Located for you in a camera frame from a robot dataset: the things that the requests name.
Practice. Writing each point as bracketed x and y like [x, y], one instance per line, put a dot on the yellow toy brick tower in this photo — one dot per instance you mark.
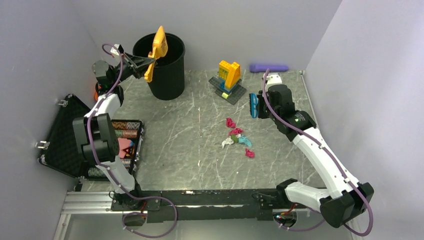
[227, 82]

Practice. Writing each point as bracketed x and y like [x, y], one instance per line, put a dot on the black poker chip case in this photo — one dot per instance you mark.
[61, 154]

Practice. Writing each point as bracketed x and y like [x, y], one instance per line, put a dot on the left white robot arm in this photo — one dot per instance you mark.
[95, 136]

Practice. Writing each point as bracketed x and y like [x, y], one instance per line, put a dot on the purple cylinder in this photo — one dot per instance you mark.
[258, 67]

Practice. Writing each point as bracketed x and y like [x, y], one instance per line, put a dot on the light blue paper scrap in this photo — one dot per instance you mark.
[244, 140]

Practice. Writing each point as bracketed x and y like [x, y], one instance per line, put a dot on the white twisted paper scrap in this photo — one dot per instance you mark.
[227, 141]

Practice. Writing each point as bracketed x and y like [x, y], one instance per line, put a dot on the pink playing cards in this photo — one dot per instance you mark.
[126, 148]

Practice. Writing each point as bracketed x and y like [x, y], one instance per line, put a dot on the large magenta paper scrap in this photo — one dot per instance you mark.
[235, 131]

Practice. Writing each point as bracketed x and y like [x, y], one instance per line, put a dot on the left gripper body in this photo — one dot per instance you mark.
[127, 70]

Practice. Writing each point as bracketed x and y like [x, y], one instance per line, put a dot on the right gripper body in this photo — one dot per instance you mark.
[261, 113]

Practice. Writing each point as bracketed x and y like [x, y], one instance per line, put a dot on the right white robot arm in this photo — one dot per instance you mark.
[344, 197]

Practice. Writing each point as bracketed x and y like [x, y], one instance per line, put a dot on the small green paper scrap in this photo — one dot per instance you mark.
[234, 138]

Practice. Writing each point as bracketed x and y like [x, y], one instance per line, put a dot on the yellow slotted scoop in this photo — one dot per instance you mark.
[159, 50]

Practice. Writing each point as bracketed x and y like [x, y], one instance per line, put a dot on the black plastic bucket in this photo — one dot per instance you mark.
[168, 75]

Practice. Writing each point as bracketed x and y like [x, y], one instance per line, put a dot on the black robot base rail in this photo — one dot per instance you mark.
[218, 204]

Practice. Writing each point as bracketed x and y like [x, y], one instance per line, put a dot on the orange ring toy blocks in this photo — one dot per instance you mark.
[96, 93]

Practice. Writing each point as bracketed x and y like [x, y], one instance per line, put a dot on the near magenta paper scrap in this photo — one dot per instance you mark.
[230, 123]

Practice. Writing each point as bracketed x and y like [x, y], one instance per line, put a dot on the blue hand brush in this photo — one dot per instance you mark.
[253, 102]

